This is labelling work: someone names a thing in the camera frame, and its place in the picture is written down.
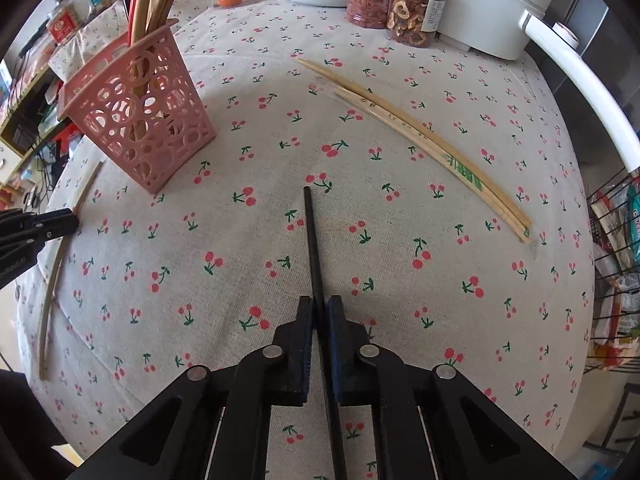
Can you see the white electric pot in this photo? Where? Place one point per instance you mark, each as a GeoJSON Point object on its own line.
{"type": "Point", "coordinates": [500, 10]}

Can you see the cherry print tablecloth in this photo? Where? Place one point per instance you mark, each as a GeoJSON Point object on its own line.
{"type": "Point", "coordinates": [400, 270]}

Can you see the black chopstick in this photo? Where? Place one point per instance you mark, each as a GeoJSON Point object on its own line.
{"type": "Point", "coordinates": [314, 250]}

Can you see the red label jar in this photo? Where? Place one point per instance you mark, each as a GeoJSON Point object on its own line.
{"type": "Point", "coordinates": [65, 25]}

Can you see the plastic jar of dried slices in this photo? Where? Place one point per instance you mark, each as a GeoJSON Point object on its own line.
{"type": "Point", "coordinates": [410, 15]}

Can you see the cluttered wooden shelf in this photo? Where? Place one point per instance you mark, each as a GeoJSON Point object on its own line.
{"type": "Point", "coordinates": [30, 105]}

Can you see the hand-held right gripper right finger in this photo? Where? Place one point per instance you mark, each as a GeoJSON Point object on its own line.
{"type": "Point", "coordinates": [340, 360]}

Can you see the printed bamboo chopstick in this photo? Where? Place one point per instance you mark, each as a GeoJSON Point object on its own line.
{"type": "Point", "coordinates": [345, 94]}
{"type": "Point", "coordinates": [320, 72]}
{"type": "Point", "coordinates": [350, 105]}

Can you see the pink plastic utensil basket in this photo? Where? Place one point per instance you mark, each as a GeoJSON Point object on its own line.
{"type": "Point", "coordinates": [102, 67]}

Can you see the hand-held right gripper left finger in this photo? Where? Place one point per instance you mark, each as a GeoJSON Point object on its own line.
{"type": "Point", "coordinates": [302, 360]}

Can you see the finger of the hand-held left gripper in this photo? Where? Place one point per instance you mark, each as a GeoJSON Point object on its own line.
{"type": "Point", "coordinates": [55, 223]}

